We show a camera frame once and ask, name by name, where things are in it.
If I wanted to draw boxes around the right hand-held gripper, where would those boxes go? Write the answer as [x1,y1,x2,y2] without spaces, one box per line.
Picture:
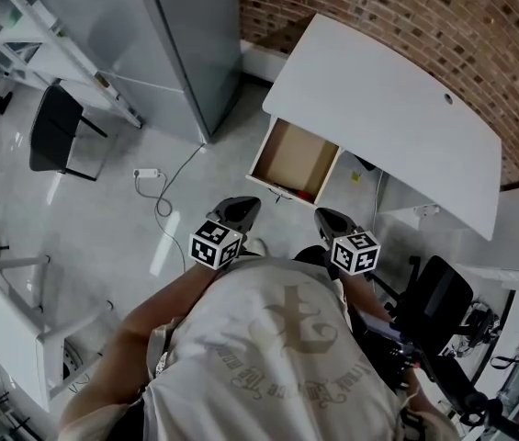
[312,206,382,277]

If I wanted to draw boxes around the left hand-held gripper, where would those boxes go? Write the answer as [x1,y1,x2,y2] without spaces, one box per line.
[188,195,263,272]

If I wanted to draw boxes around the wooden drawer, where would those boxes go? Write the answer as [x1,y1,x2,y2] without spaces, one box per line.
[244,116,344,208]

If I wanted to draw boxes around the person's left forearm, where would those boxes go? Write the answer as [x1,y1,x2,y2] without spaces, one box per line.
[59,259,223,435]

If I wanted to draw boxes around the person's right forearm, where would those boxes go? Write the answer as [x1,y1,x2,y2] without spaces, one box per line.
[339,271,394,326]

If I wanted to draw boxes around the white shoe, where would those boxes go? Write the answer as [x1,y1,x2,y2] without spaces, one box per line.
[243,237,269,259]

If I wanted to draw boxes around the black shorts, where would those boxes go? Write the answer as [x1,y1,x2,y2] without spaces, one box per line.
[292,244,330,266]

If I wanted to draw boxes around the black office chair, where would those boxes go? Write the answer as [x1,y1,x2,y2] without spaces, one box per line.
[367,254,492,427]

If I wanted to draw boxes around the white printed t-shirt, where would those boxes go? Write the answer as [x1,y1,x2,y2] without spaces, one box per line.
[141,254,428,441]

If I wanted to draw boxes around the white desk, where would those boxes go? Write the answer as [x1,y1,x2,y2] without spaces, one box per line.
[261,12,504,243]

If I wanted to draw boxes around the grey upholstered chair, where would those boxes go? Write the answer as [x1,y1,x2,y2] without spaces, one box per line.
[28,84,109,183]

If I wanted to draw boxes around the grey refrigerator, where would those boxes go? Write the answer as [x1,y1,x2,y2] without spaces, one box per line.
[22,0,243,144]

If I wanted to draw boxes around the white table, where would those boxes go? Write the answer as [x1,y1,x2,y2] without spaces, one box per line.
[0,254,114,413]

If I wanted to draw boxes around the white shelving rack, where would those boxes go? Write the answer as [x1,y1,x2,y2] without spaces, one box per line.
[0,0,143,130]

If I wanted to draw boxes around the thin white cable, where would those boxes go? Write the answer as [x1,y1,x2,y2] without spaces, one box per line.
[371,172,388,222]

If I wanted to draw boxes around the white power cable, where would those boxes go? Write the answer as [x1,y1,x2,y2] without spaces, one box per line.
[133,142,206,276]

